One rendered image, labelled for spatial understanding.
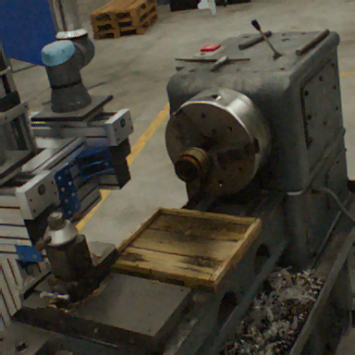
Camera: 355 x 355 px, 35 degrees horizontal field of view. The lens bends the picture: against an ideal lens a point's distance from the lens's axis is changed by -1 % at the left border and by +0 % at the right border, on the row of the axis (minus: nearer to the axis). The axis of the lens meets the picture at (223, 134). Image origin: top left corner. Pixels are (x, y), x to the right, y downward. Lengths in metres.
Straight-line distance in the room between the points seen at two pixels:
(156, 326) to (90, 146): 1.01
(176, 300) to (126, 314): 0.11
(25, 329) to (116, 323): 0.28
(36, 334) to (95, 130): 0.85
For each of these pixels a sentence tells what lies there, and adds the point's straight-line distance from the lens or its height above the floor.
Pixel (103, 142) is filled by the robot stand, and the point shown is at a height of 1.04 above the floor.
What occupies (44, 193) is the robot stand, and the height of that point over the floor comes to 1.07.
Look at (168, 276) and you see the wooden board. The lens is 1.54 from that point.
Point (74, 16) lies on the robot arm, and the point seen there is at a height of 1.47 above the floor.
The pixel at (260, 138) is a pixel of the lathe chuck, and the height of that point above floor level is 1.11.
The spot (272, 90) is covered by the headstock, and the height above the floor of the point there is 1.22.
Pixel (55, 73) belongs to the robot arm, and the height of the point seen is 1.31.
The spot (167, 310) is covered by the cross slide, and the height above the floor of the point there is 0.97.
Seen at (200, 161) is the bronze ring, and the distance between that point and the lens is 1.62.
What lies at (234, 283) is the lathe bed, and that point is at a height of 0.79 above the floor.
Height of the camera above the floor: 1.77
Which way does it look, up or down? 22 degrees down
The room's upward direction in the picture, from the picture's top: 10 degrees counter-clockwise
